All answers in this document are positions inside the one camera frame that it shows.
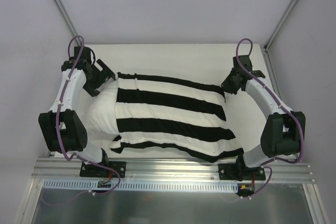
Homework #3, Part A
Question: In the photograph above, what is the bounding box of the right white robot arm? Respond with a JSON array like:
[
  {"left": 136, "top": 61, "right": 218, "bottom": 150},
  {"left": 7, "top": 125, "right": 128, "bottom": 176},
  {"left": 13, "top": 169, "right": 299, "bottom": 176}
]
[{"left": 221, "top": 55, "right": 306, "bottom": 181}]

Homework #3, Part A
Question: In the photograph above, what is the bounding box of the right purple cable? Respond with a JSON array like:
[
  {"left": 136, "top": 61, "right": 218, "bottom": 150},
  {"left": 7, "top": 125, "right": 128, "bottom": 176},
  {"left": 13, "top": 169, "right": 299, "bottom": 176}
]
[{"left": 235, "top": 38, "right": 305, "bottom": 198}]

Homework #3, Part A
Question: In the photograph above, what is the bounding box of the left aluminium frame post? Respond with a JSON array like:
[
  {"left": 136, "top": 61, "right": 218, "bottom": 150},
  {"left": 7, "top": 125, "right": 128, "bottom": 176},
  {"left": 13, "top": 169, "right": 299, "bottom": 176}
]
[{"left": 52, "top": 0, "right": 78, "bottom": 37}]

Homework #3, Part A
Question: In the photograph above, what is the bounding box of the white slotted cable duct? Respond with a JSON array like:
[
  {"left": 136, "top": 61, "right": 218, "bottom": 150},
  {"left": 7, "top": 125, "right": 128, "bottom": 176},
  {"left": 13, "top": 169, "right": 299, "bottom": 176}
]
[{"left": 43, "top": 179, "right": 238, "bottom": 194}]

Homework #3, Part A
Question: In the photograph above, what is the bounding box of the aluminium mounting rail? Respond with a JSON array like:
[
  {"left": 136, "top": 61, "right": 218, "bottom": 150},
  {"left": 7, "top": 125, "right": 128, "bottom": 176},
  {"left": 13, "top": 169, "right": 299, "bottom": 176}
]
[{"left": 32, "top": 157, "right": 317, "bottom": 184}]

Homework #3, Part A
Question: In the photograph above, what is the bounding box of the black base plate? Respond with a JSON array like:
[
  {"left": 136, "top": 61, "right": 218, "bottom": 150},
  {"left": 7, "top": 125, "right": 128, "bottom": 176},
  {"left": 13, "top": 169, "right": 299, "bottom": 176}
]
[
  {"left": 218, "top": 163, "right": 266, "bottom": 182},
  {"left": 79, "top": 161, "right": 127, "bottom": 178}
]

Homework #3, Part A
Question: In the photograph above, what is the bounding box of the white pillow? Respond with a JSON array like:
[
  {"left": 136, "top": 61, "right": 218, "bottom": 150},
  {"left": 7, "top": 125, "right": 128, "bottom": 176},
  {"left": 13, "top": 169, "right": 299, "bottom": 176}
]
[{"left": 85, "top": 81, "right": 119, "bottom": 135}]

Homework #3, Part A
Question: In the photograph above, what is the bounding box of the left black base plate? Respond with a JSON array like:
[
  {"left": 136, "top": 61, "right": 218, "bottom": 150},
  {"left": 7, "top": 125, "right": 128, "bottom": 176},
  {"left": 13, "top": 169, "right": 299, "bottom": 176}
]
[{"left": 79, "top": 161, "right": 127, "bottom": 178}]

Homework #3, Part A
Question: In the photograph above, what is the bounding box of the black white striped pillowcase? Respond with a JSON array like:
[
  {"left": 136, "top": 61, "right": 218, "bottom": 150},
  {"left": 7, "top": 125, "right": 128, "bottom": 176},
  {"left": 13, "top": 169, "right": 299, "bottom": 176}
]
[{"left": 110, "top": 73, "right": 244, "bottom": 163}]

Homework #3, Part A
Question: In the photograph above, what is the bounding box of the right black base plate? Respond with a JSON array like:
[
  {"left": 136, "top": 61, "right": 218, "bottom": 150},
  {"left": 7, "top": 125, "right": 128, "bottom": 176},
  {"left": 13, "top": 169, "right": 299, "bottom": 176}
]
[{"left": 218, "top": 163, "right": 266, "bottom": 182}]

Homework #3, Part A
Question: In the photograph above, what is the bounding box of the aluminium frame post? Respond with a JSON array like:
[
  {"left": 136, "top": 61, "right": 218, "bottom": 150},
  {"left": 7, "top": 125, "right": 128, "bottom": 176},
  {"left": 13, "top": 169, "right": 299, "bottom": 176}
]
[
  {"left": 52, "top": 0, "right": 78, "bottom": 37},
  {"left": 264, "top": 0, "right": 316, "bottom": 50}
]

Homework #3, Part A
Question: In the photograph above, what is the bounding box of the right aluminium frame post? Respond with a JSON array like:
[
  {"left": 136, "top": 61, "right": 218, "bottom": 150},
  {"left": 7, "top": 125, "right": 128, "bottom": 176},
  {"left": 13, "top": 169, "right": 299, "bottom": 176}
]
[{"left": 264, "top": 0, "right": 316, "bottom": 50}]

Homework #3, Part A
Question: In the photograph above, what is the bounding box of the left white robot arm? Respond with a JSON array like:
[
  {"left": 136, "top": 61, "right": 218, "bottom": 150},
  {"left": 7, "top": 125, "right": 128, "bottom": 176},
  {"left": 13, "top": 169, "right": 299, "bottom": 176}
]
[{"left": 38, "top": 46, "right": 115, "bottom": 177}]

